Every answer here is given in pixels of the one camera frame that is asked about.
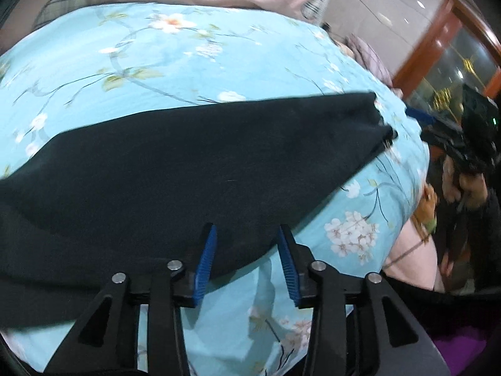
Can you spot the person's right hand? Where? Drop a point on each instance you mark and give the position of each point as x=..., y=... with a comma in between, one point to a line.
x=471, y=189

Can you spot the wooden glass cabinet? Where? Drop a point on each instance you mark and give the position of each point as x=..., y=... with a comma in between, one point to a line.
x=458, y=48

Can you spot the black pants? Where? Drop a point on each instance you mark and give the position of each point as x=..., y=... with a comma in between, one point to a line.
x=130, y=194

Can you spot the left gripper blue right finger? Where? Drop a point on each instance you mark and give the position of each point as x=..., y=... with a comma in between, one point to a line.
x=288, y=257

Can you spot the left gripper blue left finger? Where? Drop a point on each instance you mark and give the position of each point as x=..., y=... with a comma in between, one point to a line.
x=202, y=273

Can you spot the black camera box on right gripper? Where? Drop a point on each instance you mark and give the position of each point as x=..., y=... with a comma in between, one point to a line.
x=480, y=123

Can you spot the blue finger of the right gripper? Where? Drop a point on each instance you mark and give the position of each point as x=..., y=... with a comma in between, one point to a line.
x=421, y=116

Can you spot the light blue floral bedsheet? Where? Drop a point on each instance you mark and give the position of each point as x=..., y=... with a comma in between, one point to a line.
x=100, y=63

